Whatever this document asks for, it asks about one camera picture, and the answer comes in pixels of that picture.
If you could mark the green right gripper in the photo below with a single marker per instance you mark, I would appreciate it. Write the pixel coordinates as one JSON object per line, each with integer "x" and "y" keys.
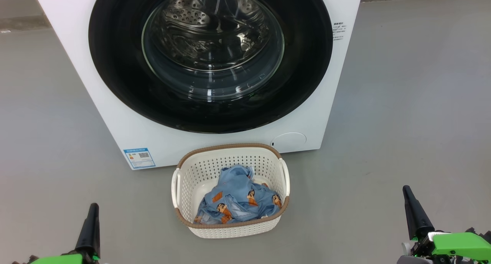
{"x": 456, "y": 245}

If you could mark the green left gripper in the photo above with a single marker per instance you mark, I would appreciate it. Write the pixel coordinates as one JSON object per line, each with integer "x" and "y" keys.
{"x": 57, "y": 259}

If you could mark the blue cartoon print garment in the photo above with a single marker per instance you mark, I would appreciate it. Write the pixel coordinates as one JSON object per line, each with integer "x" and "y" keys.
{"x": 238, "y": 195}

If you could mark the washing machine glass door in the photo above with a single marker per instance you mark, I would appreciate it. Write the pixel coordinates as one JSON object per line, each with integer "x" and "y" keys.
{"x": 115, "y": 64}

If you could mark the white front-load washing machine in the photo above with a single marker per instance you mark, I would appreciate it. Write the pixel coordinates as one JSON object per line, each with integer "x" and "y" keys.
{"x": 172, "y": 149}

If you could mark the blue energy label sticker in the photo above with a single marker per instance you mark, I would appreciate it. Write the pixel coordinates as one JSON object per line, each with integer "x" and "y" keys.
{"x": 139, "y": 158}

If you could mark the white perforated brown-rimmed laundry basket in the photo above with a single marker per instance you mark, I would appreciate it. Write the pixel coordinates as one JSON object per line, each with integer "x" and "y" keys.
{"x": 230, "y": 229}

